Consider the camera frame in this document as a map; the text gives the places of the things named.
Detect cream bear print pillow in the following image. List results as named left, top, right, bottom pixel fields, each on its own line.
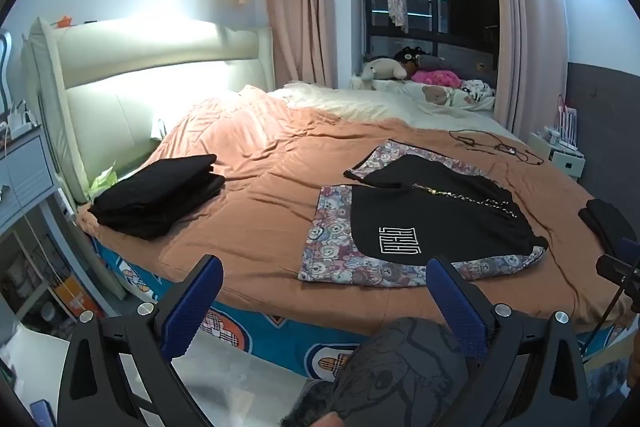
left=400, top=82, right=496, bottom=112

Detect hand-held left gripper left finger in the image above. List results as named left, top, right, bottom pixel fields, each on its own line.
left=56, top=254, right=226, bottom=427

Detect white power strip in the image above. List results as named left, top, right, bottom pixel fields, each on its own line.
left=7, top=99, right=38, bottom=140

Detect green tissue pack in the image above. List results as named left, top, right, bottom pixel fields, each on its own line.
left=89, top=161, right=119, bottom=202

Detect blue cartoon bed sheet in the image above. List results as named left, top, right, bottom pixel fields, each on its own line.
left=90, top=237, right=631, bottom=380

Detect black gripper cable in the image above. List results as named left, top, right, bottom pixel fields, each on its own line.
left=590, top=277, right=628, bottom=345

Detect thin black cable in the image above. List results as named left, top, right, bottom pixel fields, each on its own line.
left=448, top=128, right=546, bottom=166

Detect cream duvet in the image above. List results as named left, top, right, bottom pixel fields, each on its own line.
left=240, top=79, right=521, bottom=142

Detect black and white printed cloth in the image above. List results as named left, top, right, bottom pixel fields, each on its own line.
left=460, top=79, right=497, bottom=100

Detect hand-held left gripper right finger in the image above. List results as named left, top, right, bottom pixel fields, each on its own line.
left=425, top=255, right=588, bottom=427

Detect dark cloth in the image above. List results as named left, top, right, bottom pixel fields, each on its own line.
left=578, top=199, right=626, bottom=253

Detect person's grey printed trouser leg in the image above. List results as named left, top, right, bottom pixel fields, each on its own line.
left=280, top=317, right=471, bottom=427

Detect grey framed mirror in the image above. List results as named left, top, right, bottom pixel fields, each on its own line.
left=0, top=32, right=13, bottom=108

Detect white nightstand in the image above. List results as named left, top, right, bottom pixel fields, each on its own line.
left=529, top=131, right=586, bottom=180

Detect grey plush toy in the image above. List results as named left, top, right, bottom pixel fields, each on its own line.
left=350, top=57, right=408, bottom=92

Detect pink fluffy cloth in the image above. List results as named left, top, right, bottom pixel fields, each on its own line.
left=411, top=68, right=463, bottom=88

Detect orange blanket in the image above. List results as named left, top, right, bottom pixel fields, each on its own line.
left=77, top=94, right=636, bottom=338

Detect dark window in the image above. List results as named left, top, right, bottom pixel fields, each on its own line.
left=362, top=0, right=501, bottom=58

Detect cream padded headboard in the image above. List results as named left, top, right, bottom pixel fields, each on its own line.
left=21, top=18, right=276, bottom=212

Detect orange box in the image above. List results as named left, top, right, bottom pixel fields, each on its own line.
left=55, top=277, right=91, bottom=323

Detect black plush toy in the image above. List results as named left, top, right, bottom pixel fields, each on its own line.
left=393, top=47, right=441, bottom=64

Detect black bear print pants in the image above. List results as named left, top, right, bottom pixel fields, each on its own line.
left=298, top=138, right=550, bottom=289

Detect grey-blue nightstand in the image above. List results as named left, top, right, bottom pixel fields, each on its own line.
left=0, top=127, right=66, bottom=228

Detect white desktop organizer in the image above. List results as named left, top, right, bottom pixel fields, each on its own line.
left=542, top=96, right=583, bottom=152

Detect stack of folded black clothes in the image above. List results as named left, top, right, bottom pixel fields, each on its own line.
left=89, top=154, right=227, bottom=242

